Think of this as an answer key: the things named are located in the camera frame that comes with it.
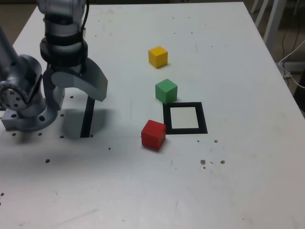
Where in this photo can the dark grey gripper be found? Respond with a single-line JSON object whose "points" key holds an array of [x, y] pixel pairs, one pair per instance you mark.
{"points": [[69, 69]]}

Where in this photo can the yellow cube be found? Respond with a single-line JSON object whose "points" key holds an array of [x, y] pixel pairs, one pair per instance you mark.
{"points": [[157, 58]]}

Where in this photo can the red cube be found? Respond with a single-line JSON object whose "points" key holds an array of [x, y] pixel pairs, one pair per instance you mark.
{"points": [[152, 136]]}

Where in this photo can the green cube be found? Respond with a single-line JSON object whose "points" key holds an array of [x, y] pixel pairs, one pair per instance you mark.
{"points": [[165, 91]]}

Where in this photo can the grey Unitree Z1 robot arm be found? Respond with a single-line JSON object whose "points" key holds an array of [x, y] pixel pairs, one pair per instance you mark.
{"points": [[23, 71]]}

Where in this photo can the black tape square outline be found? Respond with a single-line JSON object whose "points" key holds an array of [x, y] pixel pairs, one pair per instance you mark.
{"points": [[186, 131]]}

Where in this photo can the black tape strip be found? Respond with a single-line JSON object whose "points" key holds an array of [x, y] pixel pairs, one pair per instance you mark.
{"points": [[87, 119]]}

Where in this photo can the thin white furniture leg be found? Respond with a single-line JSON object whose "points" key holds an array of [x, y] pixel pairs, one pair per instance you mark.
{"points": [[254, 6], [262, 13]]}

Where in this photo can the thick white furniture leg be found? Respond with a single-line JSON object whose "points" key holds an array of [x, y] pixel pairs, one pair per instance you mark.
{"points": [[271, 21]]}

